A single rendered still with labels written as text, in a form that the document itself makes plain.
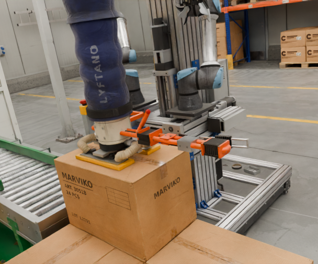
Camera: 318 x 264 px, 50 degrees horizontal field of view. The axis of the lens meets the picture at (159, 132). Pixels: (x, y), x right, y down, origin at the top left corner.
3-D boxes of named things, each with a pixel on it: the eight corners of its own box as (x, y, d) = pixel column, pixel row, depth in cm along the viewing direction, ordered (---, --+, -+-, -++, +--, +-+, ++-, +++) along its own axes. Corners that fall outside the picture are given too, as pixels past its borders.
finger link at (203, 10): (203, 22, 151) (192, 7, 153) (211, 21, 155) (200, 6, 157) (207, 18, 149) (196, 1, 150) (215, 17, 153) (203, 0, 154)
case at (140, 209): (69, 223, 192) (53, 159, 180) (121, 192, 220) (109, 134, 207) (146, 262, 153) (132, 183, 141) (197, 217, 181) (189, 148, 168)
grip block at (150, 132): (136, 144, 154) (135, 132, 152) (151, 137, 161) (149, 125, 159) (150, 147, 149) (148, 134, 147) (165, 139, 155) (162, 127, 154)
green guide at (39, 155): (-21, 140, 381) (-23, 132, 378) (-11, 136, 388) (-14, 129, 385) (56, 166, 275) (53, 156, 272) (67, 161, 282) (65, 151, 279)
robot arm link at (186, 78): (181, 89, 209) (178, 67, 205) (202, 88, 205) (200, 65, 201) (176, 94, 198) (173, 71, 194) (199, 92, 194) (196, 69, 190)
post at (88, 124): (102, 215, 301) (78, 106, 270) (108, 211, 306) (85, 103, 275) (107, 217, 297) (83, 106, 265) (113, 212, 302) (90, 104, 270)
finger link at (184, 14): (173, 22, 162) (180, 4, 156) (181, 21, 166) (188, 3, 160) (178, 25, 161) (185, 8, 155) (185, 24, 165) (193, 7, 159)
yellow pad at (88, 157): (75, 158, 176) (73, 150, 174) (90, 151, 182) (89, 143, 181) (119, 171, 153) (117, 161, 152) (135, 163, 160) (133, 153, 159)
